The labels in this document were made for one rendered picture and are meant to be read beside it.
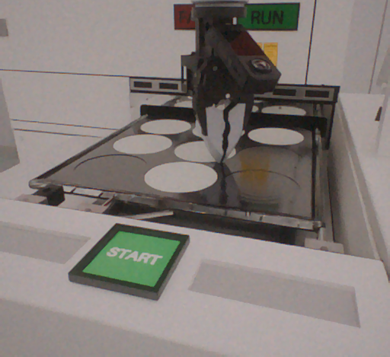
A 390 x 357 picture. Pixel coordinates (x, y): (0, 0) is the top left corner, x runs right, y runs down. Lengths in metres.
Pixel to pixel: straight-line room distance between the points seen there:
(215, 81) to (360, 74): 1.83
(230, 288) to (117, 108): 0.71
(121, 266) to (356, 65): 2.11
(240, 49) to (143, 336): 0.34
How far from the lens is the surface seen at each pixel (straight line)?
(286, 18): 0.74
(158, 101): 0.81
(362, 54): 2.25
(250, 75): 0.41
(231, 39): 0.46
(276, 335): 0.19
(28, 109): 1.03
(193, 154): 0.56
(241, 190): 0.45
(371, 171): 0.38
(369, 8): 2.24
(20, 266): 0.25
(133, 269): 0.22
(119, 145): 0.62
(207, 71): 0.47
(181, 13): 0.78
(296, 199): 0.44
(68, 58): 0.92
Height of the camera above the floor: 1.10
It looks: 23 degrees down
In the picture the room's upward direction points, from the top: straight up
